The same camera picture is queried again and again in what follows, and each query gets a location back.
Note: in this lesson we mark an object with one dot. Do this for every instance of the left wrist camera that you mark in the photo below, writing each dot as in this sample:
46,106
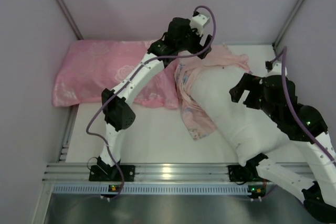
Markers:
199,22

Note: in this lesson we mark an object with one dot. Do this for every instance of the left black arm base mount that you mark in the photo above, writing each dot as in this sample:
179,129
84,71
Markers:
111,174

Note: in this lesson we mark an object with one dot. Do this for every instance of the right aluminium corner post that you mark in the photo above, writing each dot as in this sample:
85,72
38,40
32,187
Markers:
287,23

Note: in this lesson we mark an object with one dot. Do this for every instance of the white pillow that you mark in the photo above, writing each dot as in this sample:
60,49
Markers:
248,131

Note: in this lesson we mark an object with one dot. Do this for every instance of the slotted grey cable duct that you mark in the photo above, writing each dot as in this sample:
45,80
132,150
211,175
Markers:
152,189

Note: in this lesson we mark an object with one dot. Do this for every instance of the pink rose pattern pillow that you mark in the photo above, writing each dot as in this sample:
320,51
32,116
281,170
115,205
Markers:
90,66

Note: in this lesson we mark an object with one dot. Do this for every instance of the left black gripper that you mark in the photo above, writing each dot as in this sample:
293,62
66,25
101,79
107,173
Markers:
199,44

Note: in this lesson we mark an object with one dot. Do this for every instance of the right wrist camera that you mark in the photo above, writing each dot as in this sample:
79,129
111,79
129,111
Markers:
273,68

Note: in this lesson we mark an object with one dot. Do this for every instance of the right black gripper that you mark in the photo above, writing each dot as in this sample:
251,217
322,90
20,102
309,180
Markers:
252,94

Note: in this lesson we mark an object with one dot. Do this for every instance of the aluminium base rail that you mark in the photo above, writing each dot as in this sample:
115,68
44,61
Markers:
143,173

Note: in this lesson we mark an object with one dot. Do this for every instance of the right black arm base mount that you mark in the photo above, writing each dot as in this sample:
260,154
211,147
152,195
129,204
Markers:
242,175

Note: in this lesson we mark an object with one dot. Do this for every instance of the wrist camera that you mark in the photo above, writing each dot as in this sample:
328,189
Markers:
273,68
199,22

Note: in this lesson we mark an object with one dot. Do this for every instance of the left aluminium corner post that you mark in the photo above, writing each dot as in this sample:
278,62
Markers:
69,18

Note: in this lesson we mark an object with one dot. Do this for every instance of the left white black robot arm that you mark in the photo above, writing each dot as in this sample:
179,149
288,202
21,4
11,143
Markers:
182,35

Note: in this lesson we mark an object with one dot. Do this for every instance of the aluminium corner post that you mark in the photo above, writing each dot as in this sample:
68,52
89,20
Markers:
287,23
69,18

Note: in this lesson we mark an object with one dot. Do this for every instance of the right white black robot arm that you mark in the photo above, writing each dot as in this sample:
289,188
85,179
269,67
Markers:
304,125

